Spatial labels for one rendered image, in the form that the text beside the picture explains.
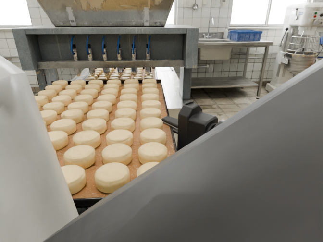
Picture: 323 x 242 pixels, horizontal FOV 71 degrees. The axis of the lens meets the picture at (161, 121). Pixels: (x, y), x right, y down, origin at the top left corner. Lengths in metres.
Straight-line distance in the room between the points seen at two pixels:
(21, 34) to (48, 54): 0.13
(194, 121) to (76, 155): 0.22
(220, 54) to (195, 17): 0.84
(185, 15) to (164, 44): 3.06
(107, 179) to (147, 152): 0.09
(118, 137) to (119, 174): 0.11
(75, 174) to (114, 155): 0.07
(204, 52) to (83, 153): 3.26
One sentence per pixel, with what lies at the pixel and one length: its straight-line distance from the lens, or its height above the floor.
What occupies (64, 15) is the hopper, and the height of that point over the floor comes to 1.22.
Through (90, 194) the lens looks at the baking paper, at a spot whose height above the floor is 1.00.
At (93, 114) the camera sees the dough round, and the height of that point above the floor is 1.02.
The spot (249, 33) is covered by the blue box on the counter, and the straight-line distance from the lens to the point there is 3.85.
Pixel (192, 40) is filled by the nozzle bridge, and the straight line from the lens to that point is 0.97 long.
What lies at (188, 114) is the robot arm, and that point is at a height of 1.04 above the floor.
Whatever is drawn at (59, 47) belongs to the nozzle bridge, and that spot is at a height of 1.10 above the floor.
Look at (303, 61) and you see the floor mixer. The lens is 3.95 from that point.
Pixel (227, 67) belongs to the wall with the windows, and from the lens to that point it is 4.40.
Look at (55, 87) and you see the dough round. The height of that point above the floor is 1.02.
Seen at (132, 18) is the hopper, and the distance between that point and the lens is 1.02.
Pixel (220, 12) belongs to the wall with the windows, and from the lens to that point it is 4.24.
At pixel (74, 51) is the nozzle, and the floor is 1.09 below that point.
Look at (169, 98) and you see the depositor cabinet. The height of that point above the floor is 0.84.
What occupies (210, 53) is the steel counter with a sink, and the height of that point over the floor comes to 0.72.
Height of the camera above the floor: 1.22
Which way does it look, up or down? 25 degrees down
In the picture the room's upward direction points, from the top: straight up
